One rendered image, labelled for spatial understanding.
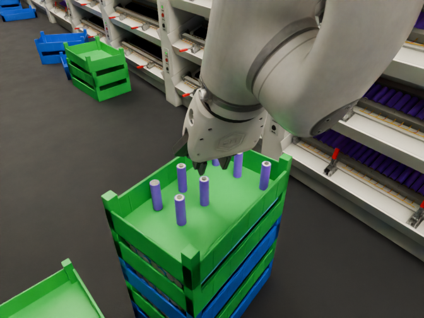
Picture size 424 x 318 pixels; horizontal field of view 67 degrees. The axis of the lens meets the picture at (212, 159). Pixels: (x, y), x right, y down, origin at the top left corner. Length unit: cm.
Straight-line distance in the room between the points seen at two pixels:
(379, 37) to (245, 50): 10
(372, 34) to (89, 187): 111
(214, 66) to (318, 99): 12
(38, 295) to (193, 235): 51
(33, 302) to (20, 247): 20
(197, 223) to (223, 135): 24
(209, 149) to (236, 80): 14
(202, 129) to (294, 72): 16
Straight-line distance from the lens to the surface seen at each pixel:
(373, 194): 105
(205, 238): 57
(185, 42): 150
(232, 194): 65
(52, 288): 97
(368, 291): 98
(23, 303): 97
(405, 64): 85
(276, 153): 118
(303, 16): 28
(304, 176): 119
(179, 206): 55
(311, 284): 94
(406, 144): 93
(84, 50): 204
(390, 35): 23
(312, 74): 23
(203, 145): 40
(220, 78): 31
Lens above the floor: 77
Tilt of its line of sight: 37 degrees down
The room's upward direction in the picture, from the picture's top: straight up
